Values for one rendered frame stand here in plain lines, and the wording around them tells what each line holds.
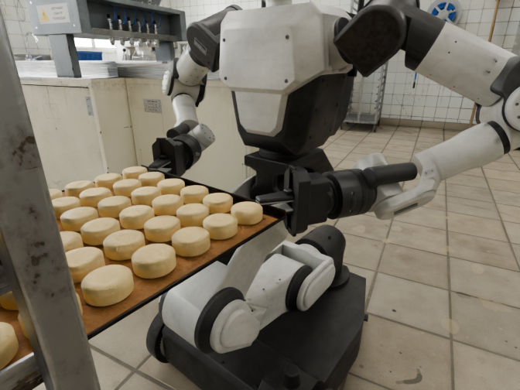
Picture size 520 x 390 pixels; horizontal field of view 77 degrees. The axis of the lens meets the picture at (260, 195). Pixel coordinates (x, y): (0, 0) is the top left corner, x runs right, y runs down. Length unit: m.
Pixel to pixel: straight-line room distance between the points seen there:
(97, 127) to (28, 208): 1.51
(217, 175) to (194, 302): 0.96
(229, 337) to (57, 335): 0.48
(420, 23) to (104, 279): 0.61
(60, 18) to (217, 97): 0.74
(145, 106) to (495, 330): 1.75
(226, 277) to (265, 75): 0.42
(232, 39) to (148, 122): 1.08
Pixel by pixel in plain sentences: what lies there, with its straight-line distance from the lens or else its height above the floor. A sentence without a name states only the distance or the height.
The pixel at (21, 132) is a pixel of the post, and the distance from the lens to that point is 0.23.
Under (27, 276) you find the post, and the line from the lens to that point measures 0.26.
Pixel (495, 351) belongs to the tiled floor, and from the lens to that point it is 1.47.
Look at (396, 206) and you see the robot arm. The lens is 0.64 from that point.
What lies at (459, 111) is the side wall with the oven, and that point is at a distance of 5.45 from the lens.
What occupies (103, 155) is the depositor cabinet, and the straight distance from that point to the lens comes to 1.77.
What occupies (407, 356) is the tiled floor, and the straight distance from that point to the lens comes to 1.32.
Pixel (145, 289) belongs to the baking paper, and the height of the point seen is 0.68.
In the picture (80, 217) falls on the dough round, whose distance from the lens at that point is 0.55.
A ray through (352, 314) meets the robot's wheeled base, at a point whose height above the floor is 0.17.
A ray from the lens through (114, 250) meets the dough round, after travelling 0.45.
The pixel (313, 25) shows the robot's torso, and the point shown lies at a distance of 0.69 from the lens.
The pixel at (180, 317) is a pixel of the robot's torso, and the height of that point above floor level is 0.43.
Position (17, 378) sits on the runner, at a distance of 0.34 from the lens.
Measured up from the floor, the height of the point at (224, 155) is 0.51.
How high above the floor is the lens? 0.92
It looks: 22 degrees down
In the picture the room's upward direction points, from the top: straight up
